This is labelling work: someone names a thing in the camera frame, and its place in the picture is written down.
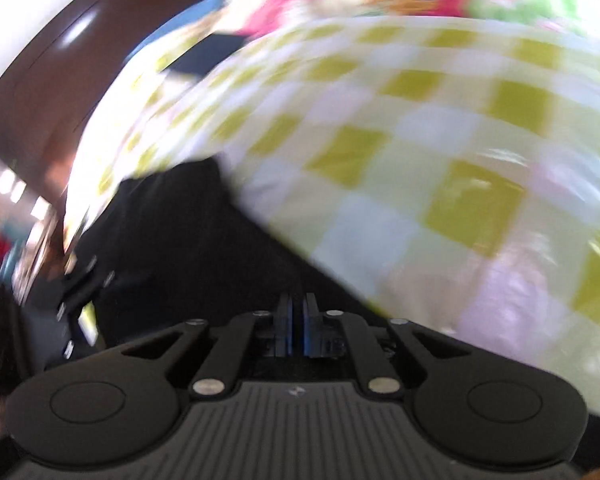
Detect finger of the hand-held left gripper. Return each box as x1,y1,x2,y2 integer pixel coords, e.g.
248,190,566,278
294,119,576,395
55,255,116,361

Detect black pants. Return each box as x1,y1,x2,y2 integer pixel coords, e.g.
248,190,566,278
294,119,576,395
62,157,381,361

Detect dark tablet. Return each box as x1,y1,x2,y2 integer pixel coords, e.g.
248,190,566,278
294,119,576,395
167,32,251,83

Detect blue pillow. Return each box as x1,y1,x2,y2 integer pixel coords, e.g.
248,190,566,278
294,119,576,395
125,30,161,66

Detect dark wooden headboard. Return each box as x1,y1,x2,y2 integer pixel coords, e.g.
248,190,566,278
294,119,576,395
0,0,291,241

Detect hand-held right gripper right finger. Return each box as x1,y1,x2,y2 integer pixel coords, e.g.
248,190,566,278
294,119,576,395
302,294,473,401

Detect green checkered plastic sheet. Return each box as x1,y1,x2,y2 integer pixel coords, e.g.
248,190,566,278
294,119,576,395
62,15,600,421

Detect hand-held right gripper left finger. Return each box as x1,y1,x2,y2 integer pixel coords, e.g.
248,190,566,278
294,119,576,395
122,294,293,401

